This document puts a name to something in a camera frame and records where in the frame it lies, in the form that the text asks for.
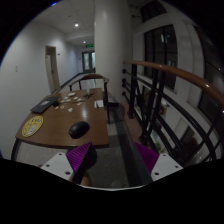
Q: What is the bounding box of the wooden handrail with black railing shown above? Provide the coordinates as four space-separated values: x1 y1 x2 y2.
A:
122 59 224 166

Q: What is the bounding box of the yellow round mat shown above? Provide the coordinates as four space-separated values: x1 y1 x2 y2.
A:
22 116 44 137

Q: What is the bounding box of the wooden table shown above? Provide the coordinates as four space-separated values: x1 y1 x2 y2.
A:
11 88 109 161

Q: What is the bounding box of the double door with exit sign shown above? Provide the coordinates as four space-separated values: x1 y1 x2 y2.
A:
82 51 95 73

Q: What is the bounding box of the white notebook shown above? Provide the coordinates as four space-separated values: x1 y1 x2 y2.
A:
94 100 104 108

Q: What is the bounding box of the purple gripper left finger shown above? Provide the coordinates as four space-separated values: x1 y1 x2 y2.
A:
41 141 93 181

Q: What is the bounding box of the wooden chair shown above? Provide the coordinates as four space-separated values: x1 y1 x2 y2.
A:
69 73 110 113

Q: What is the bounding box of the black laptop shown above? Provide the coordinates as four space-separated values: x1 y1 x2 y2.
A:
31 97 59 114

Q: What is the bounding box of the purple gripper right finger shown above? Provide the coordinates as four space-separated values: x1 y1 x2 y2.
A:
134 141 184 182

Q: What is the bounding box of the side door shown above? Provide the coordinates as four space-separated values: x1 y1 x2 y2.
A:
45 46 60 93

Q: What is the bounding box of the black computer mouse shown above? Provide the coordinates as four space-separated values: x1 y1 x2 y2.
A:
69 121 90 139

